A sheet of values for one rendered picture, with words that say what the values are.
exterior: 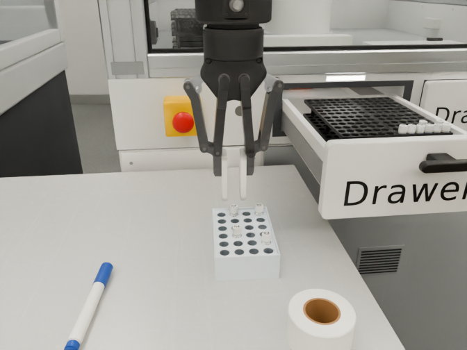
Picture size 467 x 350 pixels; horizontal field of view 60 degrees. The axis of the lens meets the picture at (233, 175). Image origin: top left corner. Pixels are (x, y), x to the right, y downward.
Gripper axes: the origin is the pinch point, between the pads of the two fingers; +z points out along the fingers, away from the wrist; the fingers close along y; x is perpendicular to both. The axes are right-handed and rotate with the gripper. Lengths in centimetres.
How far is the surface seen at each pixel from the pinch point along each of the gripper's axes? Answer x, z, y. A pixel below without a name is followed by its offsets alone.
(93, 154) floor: 223, 86, -85
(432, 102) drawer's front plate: 27, -3, 44
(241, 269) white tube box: -10.9, 8.3, 0.2
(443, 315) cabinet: 29, 60, 62
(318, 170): 1.5, 0.4, 12.9
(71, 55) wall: 362, 38, -132
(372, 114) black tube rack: 14.6, -4.0, 25.6
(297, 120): 15.8, -2.9, 12.6
